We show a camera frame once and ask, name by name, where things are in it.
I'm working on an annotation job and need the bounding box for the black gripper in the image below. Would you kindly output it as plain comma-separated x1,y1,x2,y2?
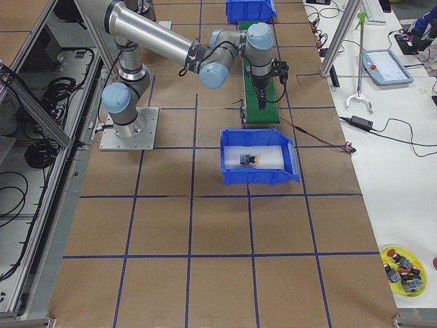
251,59,289,110

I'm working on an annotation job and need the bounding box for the yellow mushroom push button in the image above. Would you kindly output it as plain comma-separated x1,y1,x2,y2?
240,154,259,166

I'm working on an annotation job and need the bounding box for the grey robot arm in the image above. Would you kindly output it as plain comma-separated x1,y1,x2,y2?
77,1,289,110

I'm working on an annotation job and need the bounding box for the yellow tray of buttons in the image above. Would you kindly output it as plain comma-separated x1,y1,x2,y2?
380,245,427,297

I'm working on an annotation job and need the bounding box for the green conveyor belt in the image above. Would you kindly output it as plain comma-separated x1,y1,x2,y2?
238,20,287,124

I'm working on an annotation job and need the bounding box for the right blue plastic bin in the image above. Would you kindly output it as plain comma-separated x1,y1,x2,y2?
220,128,300,185

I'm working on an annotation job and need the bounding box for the blue plastic bin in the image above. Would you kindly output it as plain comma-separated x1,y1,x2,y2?
220,128,300,185
225,0,277,23

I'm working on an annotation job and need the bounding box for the white foam pad right bin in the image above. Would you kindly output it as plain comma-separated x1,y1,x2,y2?
223,146,284,169

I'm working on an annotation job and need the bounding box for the left blue plastic bin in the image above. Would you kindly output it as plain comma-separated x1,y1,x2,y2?
225,0,277,23

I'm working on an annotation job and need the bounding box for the black power adapter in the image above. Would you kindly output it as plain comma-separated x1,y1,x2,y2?
349,115,373,131

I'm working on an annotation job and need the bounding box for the teach pendant tablet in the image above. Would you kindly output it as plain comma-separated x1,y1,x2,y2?
363,49,414,86

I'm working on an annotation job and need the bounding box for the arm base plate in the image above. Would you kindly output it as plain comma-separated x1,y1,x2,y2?
100,107,159,151

